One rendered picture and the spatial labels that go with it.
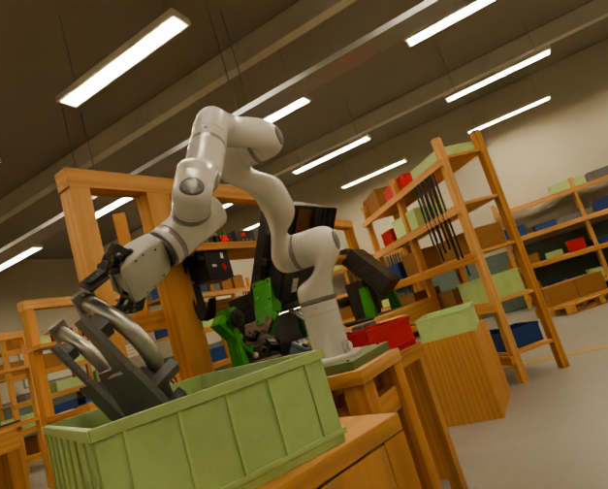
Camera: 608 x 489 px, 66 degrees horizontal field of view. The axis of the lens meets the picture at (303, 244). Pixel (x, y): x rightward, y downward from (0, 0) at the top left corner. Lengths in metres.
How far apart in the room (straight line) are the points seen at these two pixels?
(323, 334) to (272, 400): 0.67
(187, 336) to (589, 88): 10.10
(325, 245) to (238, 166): 0.37
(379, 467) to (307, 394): 0.20
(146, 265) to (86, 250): 1.24
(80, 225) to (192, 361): 0.78
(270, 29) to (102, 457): 5.78
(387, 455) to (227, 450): 0.33
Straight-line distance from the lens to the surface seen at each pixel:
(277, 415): 0.84
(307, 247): 1.48
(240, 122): 1.30
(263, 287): 2.26
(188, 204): 0.91
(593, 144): 11.09
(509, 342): 4.49
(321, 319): 1.48
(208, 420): 0.79
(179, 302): 2.33
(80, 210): 2.20
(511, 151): 11.08
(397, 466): 1.01
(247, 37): 6.37
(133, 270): 0.90
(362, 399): 1.36
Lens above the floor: 1.01
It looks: 9 degrees up
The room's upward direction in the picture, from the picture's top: 17 degrees counter-clockwise
